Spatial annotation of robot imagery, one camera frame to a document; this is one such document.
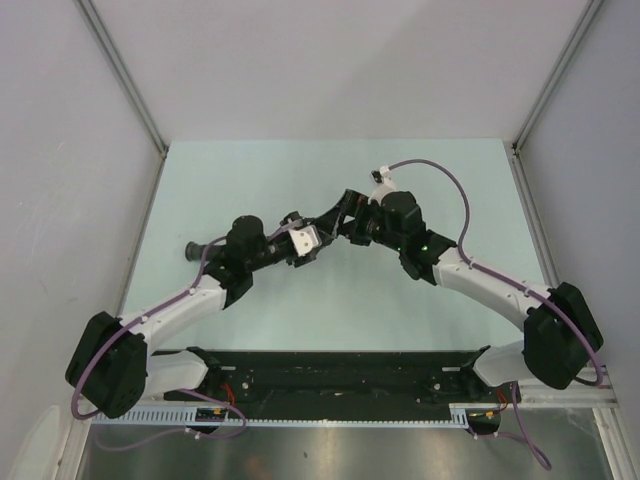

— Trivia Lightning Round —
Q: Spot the right aluminium frame post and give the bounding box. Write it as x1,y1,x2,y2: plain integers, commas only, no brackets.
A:
512,0,606,151

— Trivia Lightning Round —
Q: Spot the black corrugated hose with nut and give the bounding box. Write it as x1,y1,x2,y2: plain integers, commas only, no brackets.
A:
183,222,334,264

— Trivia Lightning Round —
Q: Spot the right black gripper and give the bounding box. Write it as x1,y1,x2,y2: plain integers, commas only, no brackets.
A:
311,189,405,252

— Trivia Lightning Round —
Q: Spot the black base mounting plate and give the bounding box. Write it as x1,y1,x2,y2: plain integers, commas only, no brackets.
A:
188,347,510,423

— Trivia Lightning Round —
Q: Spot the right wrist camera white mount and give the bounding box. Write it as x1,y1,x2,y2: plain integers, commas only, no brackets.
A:
368,166,397,204

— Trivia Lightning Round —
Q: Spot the left aluminium frame post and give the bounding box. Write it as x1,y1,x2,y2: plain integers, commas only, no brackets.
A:
74,0,169,159

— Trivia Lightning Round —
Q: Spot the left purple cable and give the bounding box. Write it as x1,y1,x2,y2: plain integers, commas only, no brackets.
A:
68,227,306,451

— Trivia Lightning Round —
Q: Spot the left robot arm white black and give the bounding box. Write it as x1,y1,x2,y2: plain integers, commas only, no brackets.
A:
65,212,339,420

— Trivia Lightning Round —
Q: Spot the aluminium extrusion rail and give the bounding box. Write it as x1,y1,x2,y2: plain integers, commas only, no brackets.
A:
519,369,617,408

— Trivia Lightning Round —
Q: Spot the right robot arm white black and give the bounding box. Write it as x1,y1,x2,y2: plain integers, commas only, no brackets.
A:
309,190,603,401

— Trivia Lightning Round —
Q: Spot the aluminium frame post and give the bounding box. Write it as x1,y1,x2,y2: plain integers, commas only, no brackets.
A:
74,0,169,159
512,0,606,151

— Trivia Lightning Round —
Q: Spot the grey slotted cable duct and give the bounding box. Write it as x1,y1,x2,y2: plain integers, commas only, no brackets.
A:
92,403,474,430

